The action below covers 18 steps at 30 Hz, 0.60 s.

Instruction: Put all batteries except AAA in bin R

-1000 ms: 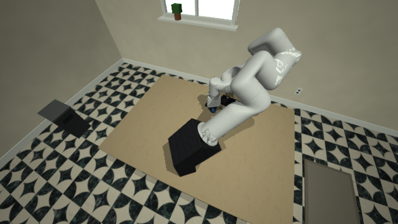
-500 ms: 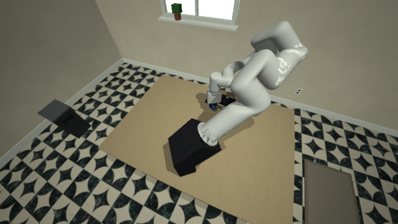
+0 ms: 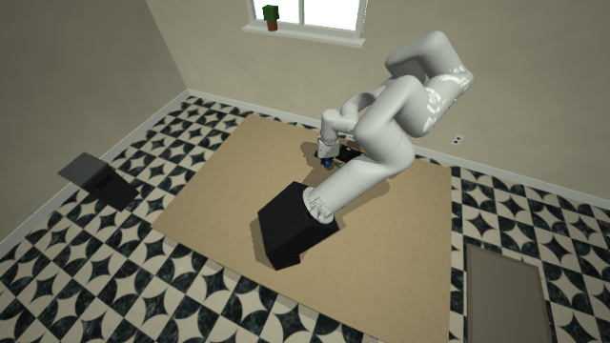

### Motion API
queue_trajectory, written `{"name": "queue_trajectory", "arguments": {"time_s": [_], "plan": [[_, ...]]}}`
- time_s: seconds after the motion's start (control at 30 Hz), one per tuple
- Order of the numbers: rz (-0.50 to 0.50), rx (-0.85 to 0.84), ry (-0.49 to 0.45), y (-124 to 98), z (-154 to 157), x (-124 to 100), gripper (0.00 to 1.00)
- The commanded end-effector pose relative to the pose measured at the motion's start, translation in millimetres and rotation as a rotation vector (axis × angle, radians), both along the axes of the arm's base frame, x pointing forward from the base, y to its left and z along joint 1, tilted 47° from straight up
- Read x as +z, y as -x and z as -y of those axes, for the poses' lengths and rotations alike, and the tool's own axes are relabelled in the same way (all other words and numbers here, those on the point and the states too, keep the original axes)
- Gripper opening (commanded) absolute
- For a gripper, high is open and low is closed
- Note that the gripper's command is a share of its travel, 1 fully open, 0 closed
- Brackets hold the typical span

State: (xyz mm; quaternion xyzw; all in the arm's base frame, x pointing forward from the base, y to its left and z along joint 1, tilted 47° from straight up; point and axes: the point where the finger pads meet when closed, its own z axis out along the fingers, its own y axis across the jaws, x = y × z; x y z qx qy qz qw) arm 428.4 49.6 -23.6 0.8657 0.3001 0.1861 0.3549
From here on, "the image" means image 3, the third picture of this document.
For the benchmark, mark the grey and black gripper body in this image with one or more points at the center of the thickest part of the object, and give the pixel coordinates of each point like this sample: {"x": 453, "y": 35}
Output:
{"x": 325, "y": 150}

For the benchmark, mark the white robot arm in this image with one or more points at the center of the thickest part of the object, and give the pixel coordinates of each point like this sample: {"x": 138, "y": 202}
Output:
{"x": 414, "y": 109}

